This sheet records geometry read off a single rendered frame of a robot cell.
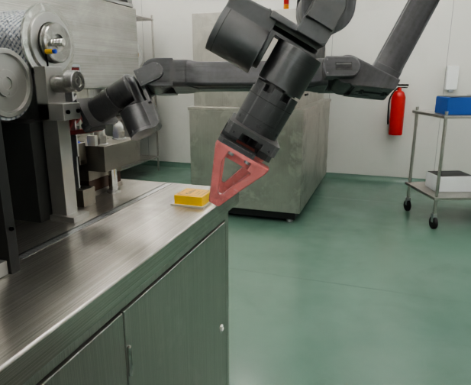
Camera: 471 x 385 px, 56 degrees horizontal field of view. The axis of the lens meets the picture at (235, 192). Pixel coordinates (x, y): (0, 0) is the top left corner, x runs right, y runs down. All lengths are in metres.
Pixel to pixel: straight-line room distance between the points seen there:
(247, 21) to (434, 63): 4.80
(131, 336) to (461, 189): 3.51
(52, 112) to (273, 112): 0.52
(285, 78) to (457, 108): 3.32
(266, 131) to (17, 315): 0.38
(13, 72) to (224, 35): 0.51
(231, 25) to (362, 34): 4.79
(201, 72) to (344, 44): 4.42
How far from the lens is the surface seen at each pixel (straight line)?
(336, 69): 0.91
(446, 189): 4.01
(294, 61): 0.52
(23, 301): 0.67
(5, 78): 0.91
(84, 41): 1.64
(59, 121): 0.94
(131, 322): 0.81
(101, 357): 0.75
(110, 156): 1.09
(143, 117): 0.93
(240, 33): 0.52
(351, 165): 5.38
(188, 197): 1.02
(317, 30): 0.51
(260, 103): 0.52
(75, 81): 0.91
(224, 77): 0.92
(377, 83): 0.93
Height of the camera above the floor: 1.19
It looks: 15 degrees down
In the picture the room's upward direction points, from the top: straight up
